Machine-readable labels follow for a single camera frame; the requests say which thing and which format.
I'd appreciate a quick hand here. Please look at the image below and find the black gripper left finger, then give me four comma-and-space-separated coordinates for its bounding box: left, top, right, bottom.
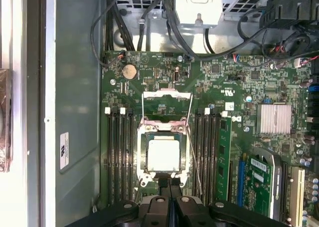
64, 177, 171, 227

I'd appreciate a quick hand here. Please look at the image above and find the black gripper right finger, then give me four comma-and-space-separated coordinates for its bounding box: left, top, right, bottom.
170, 177, 292, 227

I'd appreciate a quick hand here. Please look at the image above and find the silver CPU plate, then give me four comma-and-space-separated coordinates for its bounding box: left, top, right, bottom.
147, 137, 180, 173

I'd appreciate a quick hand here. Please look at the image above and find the metal socket cover frame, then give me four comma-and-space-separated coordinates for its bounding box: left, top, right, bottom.
141, 88, 194, 128

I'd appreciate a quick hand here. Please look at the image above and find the CPU socket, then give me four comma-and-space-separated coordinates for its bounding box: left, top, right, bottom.
136, 116, 192, 188

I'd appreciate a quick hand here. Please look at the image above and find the black RAM slot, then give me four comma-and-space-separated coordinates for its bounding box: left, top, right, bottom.
114, 108, 120, 205
208, 104, 215, 200
107, 107, 113, 205
200, 107, 207, 200
194, 108, 200, 195
128, 108, 135, 203
121, 107, 127, 205

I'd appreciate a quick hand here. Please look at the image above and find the blue expansion slot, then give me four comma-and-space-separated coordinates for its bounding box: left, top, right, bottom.
238, 156, 246, 208

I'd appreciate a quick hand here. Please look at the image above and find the black expansion slot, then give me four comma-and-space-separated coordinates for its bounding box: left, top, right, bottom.
280, 162, 289, 220

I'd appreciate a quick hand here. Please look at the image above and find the white expansion slot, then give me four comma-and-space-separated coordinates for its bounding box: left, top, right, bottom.
291, 166, 306, 227

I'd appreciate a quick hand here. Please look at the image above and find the green RAM stick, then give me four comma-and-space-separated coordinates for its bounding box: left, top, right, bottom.
215, 111, 233, 200

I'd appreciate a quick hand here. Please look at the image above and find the graphics card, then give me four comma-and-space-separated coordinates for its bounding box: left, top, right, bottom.
245, 147, 282, 227

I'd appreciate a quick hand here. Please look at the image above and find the white case sticker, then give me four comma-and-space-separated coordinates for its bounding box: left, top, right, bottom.
59, 131, 72, 172

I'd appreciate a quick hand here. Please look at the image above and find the silver chipset heat sink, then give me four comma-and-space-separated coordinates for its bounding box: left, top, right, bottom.
256, 103, 292, 135

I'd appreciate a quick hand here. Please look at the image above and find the round coin cell battery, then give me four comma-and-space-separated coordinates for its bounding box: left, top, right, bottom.
121, 63, 138, 80

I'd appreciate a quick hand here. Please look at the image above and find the black PC case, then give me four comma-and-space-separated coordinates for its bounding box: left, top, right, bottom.
0, 0, 319, 227

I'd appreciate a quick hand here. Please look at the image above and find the green motherboard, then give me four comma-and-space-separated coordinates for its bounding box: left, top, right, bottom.
99, 49, 319, 227

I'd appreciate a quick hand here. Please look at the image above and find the grey sleeved cable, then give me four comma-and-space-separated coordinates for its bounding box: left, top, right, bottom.
137, 2, 165, 51

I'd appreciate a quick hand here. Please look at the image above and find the thick black cable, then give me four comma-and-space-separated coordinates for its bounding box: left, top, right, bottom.
163, 0, 200, 57

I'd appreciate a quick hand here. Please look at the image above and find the thin black cable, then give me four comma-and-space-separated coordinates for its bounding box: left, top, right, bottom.
89, 0, 118, 68

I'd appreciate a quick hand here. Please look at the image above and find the black cable bundle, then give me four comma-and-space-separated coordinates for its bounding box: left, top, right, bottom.
106, 0, 137, 51

